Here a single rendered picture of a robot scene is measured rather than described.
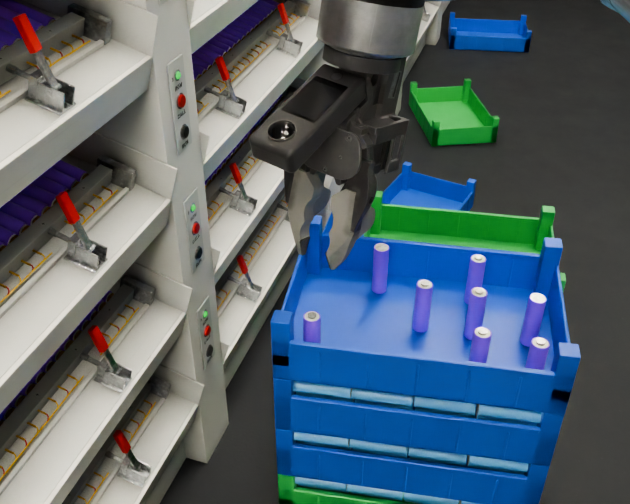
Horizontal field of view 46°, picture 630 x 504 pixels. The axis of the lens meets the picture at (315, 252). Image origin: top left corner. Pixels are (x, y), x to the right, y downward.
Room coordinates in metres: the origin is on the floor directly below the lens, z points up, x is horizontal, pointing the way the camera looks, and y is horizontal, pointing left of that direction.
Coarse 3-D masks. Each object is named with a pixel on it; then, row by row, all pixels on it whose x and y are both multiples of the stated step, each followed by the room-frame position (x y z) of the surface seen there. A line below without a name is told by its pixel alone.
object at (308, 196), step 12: (300, 180) 0.63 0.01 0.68; (312, 180) 0.62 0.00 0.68; (300, 192) 0.62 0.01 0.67; (312, 192) 0.62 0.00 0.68; (324, 192) 0.66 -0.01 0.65; (288, 204) 0.63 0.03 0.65; (300, 204) 0.62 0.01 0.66; (312, 204) 0.63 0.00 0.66; (324, 204) 0.66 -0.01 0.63; (300, 216) 0.62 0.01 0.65; (312, 216) 0.62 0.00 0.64; (300, 228) 0.61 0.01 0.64; (300, 240) 0.61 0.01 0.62; (300, 252) 0.61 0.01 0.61
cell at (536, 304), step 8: (536, 296) 0.61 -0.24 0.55; (544, 296) 0.61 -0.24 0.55; (528, 304) 0.61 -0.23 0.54; (536, 304) 0.60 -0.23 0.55; (544, 304) 0.60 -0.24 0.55; (528, 312) 0.61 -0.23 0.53; (536, 312) 0.60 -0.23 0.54; (528, 320) 0.60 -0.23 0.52; (536, 320) 0.60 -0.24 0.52; (528, 328) 0.60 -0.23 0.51; (536, 328) 0.60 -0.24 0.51; (520, 336) 0.61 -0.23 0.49; (528, 336) 0.60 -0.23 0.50; (536, 336) 0.60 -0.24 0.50; (528, 344) 0.60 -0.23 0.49
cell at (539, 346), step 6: (534, 342) 0.54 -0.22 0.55; (540, 342) 0.54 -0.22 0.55; (546, 342) 0.54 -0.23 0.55; (534, 348) 0.54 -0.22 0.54; (540, 348) 0.53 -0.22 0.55; (546, 348) 0.53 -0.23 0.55; (528, 354) 0.54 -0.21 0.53; (534, 354) 0.54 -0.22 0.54; (540, 354) 0.53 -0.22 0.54; (546, 354) 0.54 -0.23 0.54; (528, 360) 0.54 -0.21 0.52; (534, 360) 0.54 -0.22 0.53; (540, 360) 0.53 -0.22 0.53; (528, 366) 0.54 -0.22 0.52; (534, 366) 0.53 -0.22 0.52; (540, 366) 0.53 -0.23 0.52
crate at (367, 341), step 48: (384, 240) 0.74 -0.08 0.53; (288, 288) 0.64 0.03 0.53; (336, 288) 0.71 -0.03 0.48; (528, 288) 0.71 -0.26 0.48; (288, 336) 0.56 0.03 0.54; (336, 336) 0.62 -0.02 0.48; (384, 336) 0.62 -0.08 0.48; (432, 336) 0.62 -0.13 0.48; (336, 384) 0.55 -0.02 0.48; (384, 384) 0.54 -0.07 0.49; (432, 384) 0.53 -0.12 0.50; (480, 384) 0.52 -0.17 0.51; (528, 384) 0.51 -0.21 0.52
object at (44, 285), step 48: (96, 144) 0.85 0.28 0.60; (48, 192) 0.76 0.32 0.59; (96, 192) 0.79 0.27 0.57; (144, 192) 0.83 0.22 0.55; (0, 240) 0.67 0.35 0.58; (48, 240) 0.70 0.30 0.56; (96, 240) 0.72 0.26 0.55; (144, 240) 0.76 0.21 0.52; (0, 288) 0.61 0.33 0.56; (48, 288) 0.63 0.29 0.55; (96, 288) 0.65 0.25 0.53; (0, 336) 0.55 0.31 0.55; (48, 336) 0.57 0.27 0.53; (0, 384) 0.49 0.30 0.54
